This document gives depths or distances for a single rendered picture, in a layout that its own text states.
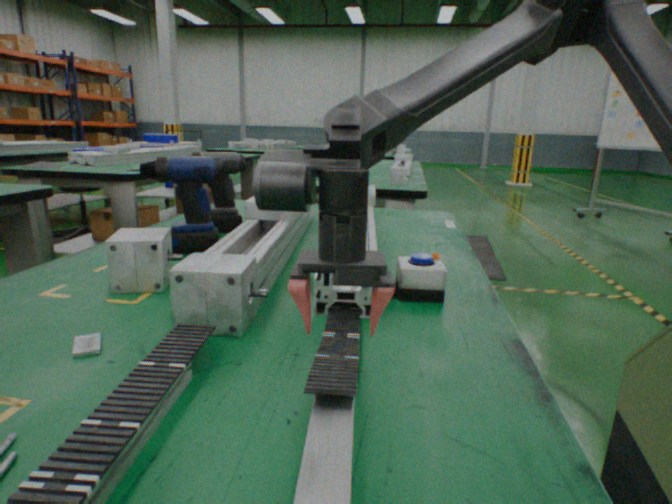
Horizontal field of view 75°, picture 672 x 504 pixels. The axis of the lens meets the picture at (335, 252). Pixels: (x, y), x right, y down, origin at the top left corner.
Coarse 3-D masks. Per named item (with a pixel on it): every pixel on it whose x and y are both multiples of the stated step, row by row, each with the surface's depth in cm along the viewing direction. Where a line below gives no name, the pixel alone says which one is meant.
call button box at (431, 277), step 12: (408, 264) 77; (420, 264) 77; (432, 264) 77; (408, 276) 75; (420, 276) 75; (432, 276) 75; (444, 276) 75; (396, 288) 79; (408, 288) 76; (420, 288) 76; (432, 288) 76; (444, 288) 76; (408, 300) 76; (420, 300) 76; (432, 300) 76
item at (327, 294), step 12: (372, 216) 107; (372, 228) 94; (372, 240) 83; (324, 276) 69; (324, 288) 68; (336, 288) 69; (348, 288) 69; (360, 288) 69; (324, 300) 69; (336, 300) 69; (348, 300) 69; (360, 300) 69; (324, 312) 70
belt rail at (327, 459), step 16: (320, 400) 43; (336, 400) 43; (352, 400) 43; (320, 416) 40; (336, 416) 40; (352, 416) 40; (320, 432) 38; (336, 432) 38; (352, 432) 38; (304, 448) 36; (320, 448) 36; (336, 448) 36; (304, 464) 34; (320, 464) 35; (336, 464) 35; (304, 480) 33; (320, 480) 33; (336, 480) 33; (304, 496) 31; (320, 496) 31; (336, 496) 32
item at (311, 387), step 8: (312, 384) 43; (320, 384) 43; (328, 384) 43; (336, 384) 43; (344, 384) 43; (352, 384) 43; (304, 392) 42; (312, 392) 42; (320, 392) 42; (328, 392) 42; (336, 392) 42; (344, 392) 42; (352, 392) 42
